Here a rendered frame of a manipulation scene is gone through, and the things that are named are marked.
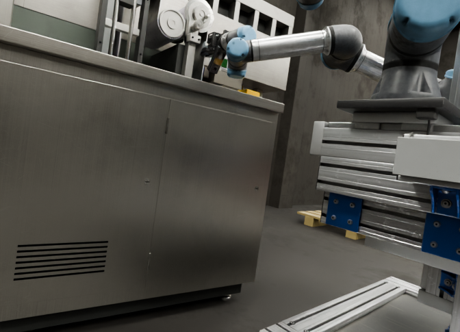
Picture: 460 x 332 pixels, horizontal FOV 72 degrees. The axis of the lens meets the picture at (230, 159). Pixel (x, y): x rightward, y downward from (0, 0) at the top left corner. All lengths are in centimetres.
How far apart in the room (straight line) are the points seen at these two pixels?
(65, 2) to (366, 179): 145
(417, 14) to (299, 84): 387
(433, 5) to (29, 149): 101
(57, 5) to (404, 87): 144
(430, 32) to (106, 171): 91
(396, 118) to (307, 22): 406
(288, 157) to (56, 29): 337
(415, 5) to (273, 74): 159
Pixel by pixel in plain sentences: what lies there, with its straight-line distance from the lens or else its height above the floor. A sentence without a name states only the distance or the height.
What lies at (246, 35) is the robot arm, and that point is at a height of 110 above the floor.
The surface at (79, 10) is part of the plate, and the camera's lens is 174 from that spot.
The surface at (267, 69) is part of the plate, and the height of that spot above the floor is 124.
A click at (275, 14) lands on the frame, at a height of 161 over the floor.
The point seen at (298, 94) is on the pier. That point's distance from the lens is 451.
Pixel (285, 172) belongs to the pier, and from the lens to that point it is 440.
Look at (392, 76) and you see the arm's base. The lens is 83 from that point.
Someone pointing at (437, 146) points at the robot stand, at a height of 72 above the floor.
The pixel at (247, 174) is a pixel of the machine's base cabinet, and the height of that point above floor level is 58.
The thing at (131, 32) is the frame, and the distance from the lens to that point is 129.
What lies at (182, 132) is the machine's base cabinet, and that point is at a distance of 116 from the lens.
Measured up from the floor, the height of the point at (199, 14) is 124.
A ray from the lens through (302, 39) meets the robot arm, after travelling 118.
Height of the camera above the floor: 66
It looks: 1 degrees down
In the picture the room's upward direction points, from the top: 8 degrees clockwise
